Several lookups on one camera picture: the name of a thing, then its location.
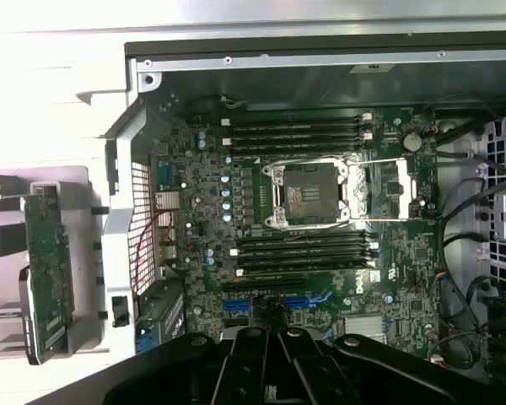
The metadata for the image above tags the grey parts rack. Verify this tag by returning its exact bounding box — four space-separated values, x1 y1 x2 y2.
0 165 111 365

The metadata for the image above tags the green motherboard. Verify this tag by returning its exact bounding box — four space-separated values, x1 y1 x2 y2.
148 105 444 368

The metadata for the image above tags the silver coin cell battery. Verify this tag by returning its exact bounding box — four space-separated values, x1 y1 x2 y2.
401 132 423 153

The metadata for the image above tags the blue expansion slot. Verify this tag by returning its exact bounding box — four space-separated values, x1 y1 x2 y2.
222 296 320 316

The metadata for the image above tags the metal disk bay cage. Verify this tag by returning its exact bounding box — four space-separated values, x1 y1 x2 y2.
479 111 506 299

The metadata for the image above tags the silver socket cover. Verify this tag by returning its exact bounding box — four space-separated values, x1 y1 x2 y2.
346 156 417 223

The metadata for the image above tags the red and black wire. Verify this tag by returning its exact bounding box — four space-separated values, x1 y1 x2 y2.
133 210 182 293

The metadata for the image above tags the silver USB port block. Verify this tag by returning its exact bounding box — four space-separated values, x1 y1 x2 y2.
153 226 179 263

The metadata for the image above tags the silver chipset heatsink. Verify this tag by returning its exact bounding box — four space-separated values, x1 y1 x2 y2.
344 316 385 343

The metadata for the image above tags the black open PC case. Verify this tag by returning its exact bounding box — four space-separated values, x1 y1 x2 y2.
102 29 506 405

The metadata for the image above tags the long black expansion slot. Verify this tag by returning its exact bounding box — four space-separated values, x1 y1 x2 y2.
222 278 307 297

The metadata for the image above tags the CPU socket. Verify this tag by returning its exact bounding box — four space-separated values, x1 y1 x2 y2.
261 161 350 231

